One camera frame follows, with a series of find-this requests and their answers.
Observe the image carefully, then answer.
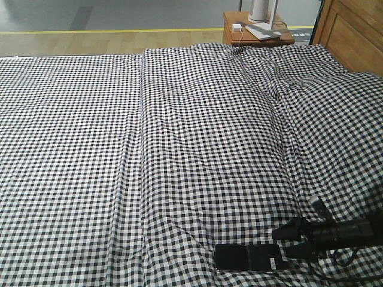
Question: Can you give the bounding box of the black white checkered bedsheet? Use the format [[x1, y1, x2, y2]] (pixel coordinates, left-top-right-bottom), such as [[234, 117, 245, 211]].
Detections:
[[1, 43, 382, 286]]

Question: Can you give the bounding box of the black camera cable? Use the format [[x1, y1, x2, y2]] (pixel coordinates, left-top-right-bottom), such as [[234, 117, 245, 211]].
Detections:
[[311, 245, 383, 283]]

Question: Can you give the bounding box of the wooden nightstand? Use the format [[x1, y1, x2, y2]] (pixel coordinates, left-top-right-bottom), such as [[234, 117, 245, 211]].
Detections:
[[223, 11, 295, 47]]

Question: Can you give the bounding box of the white charger adapter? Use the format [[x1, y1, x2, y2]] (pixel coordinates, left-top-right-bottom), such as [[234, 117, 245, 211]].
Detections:
[[232, 23, 242, 32]]

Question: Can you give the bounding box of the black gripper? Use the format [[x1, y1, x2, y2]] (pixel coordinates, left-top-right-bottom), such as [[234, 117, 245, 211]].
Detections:
[[272, 217, 322, 259]]

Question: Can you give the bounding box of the wooden headboard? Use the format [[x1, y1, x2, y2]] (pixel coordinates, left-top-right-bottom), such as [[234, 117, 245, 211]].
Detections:
[[312, 0, 382, 77]]

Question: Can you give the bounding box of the black smartphone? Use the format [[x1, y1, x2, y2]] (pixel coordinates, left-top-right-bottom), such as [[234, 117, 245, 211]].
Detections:
[[214, 243, 286, 271]]

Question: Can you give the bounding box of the white cylindrical speaker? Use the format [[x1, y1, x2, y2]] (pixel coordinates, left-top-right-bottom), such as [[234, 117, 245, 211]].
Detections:
[[248, 0, 269, 23]]

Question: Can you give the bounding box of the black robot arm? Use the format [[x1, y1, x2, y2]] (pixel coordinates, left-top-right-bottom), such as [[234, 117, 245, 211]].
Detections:
[[272, 196, 382, 260]]

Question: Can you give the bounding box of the white desk lamp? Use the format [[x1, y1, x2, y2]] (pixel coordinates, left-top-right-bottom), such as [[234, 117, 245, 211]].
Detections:
[[245, 0, 281, 40]]

